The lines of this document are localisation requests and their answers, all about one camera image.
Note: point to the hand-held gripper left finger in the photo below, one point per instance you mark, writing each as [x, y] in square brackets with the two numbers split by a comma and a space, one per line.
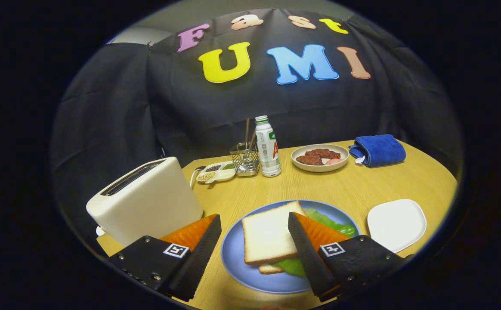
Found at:
[199, 262]

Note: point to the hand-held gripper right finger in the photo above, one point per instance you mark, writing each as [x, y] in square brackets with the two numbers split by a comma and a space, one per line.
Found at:
[306, 258]

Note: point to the green lettuce leaf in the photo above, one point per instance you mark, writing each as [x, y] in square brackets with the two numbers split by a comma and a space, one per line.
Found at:
[330, 223]

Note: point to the toasted bread slice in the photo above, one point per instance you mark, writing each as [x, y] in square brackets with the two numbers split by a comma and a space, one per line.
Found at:
[267, 232]

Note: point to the blue round plate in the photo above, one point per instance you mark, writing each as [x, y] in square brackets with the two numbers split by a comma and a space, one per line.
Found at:
[233, 254]

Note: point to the white bread slice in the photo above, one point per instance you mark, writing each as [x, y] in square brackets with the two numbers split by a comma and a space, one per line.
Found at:
[270, 269]

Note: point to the white toaster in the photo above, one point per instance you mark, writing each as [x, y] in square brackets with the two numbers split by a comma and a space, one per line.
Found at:
[147, 202]

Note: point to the white divided condiment dish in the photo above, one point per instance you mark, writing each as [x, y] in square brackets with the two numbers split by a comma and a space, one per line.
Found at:
[216, 175]

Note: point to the beige round plate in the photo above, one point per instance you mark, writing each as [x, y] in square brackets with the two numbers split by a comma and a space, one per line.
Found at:
[319, 168]

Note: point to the white square plate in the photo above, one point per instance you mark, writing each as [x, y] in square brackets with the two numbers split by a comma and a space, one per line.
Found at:
[397, 224]

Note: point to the brown meat patty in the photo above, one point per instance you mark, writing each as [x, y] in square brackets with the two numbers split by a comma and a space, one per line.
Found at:
[323, 153]
[310, 160]

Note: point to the small pink ham piece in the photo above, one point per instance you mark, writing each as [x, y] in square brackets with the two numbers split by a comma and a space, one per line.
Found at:
[334, 162]

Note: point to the white bottle with green cap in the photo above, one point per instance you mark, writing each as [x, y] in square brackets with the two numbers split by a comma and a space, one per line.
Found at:
[267, 159]

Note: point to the brown wooden chopstick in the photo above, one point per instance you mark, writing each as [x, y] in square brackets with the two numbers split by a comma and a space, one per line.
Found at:
[247, 131]
[252, 144]

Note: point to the blue folded towel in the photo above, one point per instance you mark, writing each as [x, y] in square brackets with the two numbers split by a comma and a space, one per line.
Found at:
[381, 150]

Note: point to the black backdrop cloth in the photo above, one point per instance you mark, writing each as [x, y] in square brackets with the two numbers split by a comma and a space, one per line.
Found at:
[104, 129]

